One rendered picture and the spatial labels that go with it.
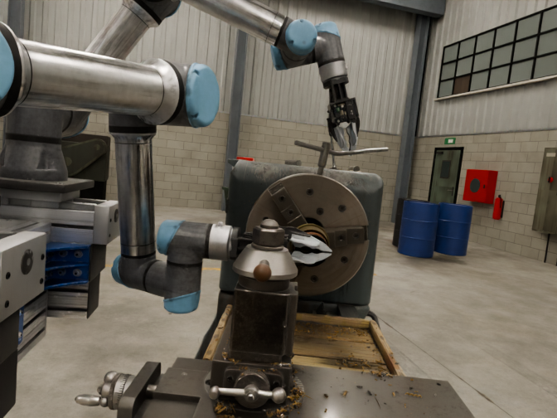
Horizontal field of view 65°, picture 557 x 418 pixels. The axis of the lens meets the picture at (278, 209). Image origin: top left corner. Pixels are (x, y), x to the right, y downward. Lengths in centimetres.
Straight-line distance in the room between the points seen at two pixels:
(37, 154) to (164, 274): 40
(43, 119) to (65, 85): 47
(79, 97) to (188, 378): 41
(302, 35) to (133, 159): 48
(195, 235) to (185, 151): 1009
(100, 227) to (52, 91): 49
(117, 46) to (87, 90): 59
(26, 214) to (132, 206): 27
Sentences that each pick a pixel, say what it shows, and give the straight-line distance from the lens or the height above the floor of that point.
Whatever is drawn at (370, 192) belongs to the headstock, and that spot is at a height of 120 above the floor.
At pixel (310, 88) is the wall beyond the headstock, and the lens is 1177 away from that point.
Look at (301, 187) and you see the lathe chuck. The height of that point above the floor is 120.
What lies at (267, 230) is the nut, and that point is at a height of 117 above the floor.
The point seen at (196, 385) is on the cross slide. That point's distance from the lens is 59.
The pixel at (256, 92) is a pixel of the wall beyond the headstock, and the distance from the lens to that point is 1139.
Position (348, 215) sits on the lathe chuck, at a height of 114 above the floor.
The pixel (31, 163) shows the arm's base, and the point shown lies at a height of 120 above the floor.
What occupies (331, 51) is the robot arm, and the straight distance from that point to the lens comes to 125.
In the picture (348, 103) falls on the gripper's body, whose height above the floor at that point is 143.
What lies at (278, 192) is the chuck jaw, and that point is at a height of 118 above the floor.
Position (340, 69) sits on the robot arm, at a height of 152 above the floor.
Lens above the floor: 125
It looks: 6 degrees down
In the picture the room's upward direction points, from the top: 6 degrees clockwise
